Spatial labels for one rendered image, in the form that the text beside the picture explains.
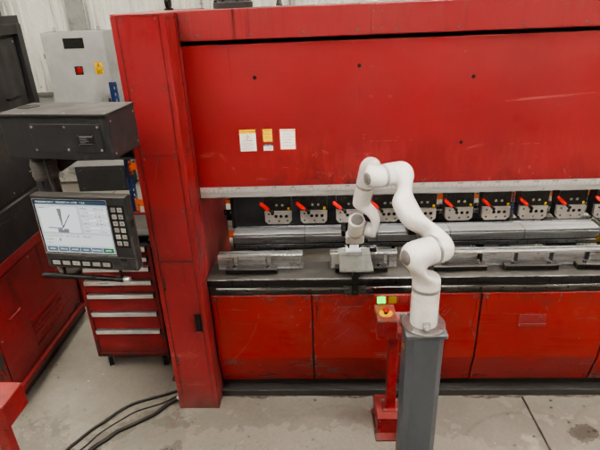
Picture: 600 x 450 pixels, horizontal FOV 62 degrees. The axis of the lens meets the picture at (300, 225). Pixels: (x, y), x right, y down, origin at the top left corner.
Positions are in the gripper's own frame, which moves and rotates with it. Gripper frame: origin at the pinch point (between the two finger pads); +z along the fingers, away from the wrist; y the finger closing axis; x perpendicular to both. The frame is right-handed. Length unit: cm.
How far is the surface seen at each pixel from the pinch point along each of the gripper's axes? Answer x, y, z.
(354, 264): 13.3, 0.3, -3.0
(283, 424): 90, 43, 63
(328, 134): -44, 14, -44
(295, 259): 2.9, 33.5, 14.0
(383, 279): 16.7, -16.3, 11.2
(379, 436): 97, -13, 56
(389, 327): 46.3, -16.8, 3.3
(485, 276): 16, -73, 11
